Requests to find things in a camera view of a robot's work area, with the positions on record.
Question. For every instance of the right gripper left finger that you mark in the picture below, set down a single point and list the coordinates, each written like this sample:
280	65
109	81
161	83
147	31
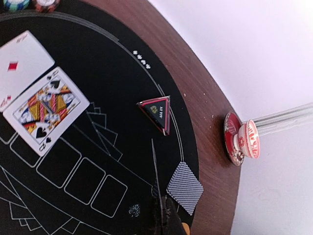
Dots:
156	208

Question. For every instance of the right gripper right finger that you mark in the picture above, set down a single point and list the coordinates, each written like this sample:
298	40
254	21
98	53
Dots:
170	221

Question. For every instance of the orange big blind button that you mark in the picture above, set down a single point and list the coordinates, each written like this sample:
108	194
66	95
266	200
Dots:
186	228

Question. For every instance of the edge-on playing card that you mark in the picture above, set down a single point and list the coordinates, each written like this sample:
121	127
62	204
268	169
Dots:
157	180

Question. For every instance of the red black triangular all-in marker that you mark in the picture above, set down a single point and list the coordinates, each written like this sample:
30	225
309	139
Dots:
158	111

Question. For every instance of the queen of spades card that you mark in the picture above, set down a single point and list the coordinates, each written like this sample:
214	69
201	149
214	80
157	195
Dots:
42	113

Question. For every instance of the ace of diamonds card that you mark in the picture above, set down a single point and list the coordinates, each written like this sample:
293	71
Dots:
22	60

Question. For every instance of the single brown 100 poker chip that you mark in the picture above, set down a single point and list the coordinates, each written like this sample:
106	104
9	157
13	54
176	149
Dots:
45	6

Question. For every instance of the single green blue poker chip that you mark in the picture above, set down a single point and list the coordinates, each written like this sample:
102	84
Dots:
15	5

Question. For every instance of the round black poker mat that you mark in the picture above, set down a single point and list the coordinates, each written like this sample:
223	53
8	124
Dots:
98	177

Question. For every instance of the red white patterned tea bowl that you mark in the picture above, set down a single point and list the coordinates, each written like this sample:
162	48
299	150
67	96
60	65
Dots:
247	140

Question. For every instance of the red floral saucer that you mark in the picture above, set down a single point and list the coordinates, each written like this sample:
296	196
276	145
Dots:
231	127

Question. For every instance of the right aluminium frame post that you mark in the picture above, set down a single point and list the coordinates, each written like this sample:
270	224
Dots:
285	120

